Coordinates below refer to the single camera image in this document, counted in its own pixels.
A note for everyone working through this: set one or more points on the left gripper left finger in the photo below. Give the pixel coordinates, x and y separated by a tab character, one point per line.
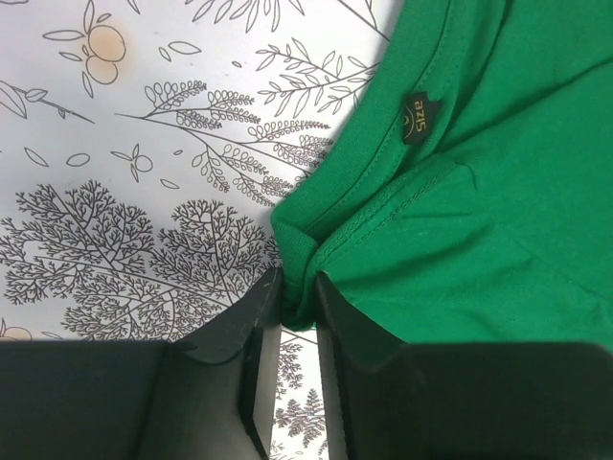
208	395

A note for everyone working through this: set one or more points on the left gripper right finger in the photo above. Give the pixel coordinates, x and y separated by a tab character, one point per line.
388	399

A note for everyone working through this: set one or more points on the green t shirt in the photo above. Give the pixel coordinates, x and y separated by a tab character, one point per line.
469	196

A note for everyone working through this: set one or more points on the floral patterned table mat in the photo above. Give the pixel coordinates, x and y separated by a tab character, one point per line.
143	144

